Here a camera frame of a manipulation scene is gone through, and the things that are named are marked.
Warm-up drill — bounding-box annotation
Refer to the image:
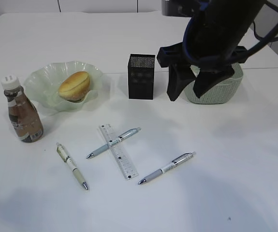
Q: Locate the green plastic woven basket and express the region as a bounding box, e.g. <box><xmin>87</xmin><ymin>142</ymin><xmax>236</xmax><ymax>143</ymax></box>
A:
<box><xmin>184</xmin><ymin>63</ymin><xmax>243</xmax><ymax>104</ymax></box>

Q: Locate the blue grip pen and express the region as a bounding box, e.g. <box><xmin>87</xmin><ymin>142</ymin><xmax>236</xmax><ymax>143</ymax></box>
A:
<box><xmin>86</xmin><ymin>127</ymin><xmax>141</xmax><ymax>159</ymax></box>

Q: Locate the brown coffee drink bottle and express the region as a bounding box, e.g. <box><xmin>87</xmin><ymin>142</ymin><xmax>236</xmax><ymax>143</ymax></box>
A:
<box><xmin>1</xmin><ymin>75</ymin><xmax>44</xmax><ymax>143</ymax></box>

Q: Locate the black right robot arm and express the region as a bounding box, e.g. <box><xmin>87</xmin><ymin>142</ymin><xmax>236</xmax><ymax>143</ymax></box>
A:
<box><xmin>157</xmin><ymin>0</ymin><xmax>265</xmax><ymax>101</ymax></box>

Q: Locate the green wavy glass plate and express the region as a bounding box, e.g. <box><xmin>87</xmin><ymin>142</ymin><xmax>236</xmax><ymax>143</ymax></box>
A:
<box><xmin>24</xmin><ymin>61</ymin><xmax>103</xmax><ymax>112</ymax></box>

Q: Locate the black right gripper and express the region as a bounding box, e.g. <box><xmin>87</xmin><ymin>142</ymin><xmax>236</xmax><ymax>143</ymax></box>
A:
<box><xmin>157</xmin><ymin>42</ymin><xmax>248</xmax><ymax>102</ymax></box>

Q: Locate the clear plastic ruler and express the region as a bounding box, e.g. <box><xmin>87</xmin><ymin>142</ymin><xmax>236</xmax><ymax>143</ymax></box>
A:
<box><xmin>99</xmin><ymin>124</ymin><xmax>139</xmax><ymax>180</ymax></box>

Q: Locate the beige grip ballpoint pen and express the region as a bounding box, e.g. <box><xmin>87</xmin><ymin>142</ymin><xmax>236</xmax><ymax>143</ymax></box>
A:
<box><xmin>56</xmin><ymin>143</ymin><xmax>89</xmax><ymax>190</ymax></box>

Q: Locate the grey grip ballpoint pen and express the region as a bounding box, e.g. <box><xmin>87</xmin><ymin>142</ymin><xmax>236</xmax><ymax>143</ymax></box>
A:
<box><xmin>138</xmin><ymin>152</ymin><xmax>196</xmax><ymax>185</ymax></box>

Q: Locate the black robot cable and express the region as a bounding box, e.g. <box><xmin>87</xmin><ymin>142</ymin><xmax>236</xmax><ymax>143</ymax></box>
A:
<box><xmin>249</xmin><ymin>0</ymin><xmax>278</xmax><ymax>58</ymax></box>

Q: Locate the black mesh pen holder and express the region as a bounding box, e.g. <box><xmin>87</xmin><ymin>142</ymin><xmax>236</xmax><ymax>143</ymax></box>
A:
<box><xmin>128</xmin><ymin>54</ymin><xmax>155</xmax><ymax>100</ymax></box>

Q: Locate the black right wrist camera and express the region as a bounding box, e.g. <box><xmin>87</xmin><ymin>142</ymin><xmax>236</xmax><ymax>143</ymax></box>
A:
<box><xmin>161</xmin><ymin>0</ymin><xmax>201</xmax><ymax>17</ymax></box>

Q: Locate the brown bread loaf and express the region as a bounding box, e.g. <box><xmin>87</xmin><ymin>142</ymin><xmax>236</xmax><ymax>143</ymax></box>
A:
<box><xmin>58</xmin><ymin>71</ymin><xmax>90</xmax><ymax>101</ymax></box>

